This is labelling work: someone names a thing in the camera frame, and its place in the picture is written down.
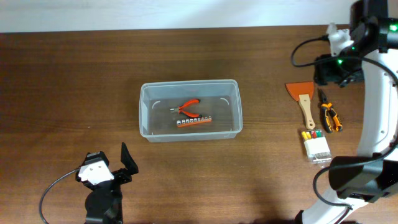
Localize orange black long-nose pliers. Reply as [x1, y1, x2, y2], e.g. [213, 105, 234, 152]
[318, 89, 343, 133]

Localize orange socket bit rail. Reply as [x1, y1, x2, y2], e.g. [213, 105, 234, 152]
[176, 116, 213, 128]

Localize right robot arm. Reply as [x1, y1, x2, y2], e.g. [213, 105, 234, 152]
[295, 1, 397, 223]

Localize orange scraper wooden handle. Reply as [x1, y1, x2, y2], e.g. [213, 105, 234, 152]
[285, 82, 315, 129]

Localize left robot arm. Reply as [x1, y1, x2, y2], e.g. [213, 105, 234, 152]
[75, 143, 139, 224]

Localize small red-handled cutters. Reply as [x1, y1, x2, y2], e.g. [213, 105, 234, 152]
[169, 98, 202, 118]

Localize clear plastic container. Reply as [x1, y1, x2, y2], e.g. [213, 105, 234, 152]
[139, 79, 243, 142]

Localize clear case of screwdrivers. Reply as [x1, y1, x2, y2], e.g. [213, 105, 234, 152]
[301, 129, 332, 164]

